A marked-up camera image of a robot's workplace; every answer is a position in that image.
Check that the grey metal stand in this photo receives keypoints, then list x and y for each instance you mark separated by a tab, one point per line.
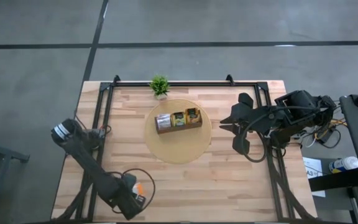
2	155

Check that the brown wooden tea box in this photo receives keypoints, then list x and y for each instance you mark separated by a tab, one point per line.
179	129

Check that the white orange tea bag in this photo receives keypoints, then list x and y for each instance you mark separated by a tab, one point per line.
164	121
138	188

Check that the white plastic bottle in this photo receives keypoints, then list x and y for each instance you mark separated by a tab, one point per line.
343	164

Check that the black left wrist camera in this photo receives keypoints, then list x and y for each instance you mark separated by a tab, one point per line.
130	180

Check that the red peach tea bag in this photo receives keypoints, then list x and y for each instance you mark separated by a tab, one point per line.
193	115

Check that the white paper sheet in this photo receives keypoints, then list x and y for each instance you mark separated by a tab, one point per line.
317	163

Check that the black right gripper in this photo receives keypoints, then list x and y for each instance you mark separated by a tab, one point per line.
256	119

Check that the black metal table frame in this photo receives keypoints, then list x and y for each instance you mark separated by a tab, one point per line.
197	83

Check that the small green potted plant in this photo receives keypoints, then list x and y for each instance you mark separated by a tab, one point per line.
158	84

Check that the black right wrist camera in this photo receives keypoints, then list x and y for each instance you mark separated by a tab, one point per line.
241	144

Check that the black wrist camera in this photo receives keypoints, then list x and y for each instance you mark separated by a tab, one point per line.
241	144
130	180

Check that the green foil tea bag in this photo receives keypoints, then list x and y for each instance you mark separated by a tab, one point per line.
179	119

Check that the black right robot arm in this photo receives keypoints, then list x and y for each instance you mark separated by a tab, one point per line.
300	112

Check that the black power supply box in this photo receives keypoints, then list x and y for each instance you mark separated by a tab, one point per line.
325	133

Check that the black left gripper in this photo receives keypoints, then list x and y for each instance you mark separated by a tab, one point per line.
127	202

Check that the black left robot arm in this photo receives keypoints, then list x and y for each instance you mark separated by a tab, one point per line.
85	161

